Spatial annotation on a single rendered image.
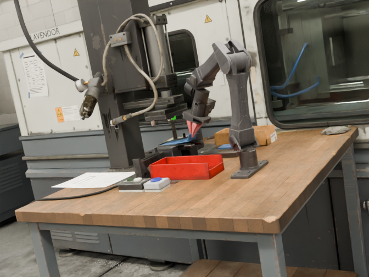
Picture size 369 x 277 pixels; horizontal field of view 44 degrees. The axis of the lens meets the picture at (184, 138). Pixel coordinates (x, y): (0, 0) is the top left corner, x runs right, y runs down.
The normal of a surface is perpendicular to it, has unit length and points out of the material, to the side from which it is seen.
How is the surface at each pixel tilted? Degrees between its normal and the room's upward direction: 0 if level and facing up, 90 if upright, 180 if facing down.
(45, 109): 90
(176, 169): 90
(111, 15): 90
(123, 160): 90
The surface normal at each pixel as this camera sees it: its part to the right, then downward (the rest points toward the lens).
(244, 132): 0.46, 0.18
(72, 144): -0.55, 0.23
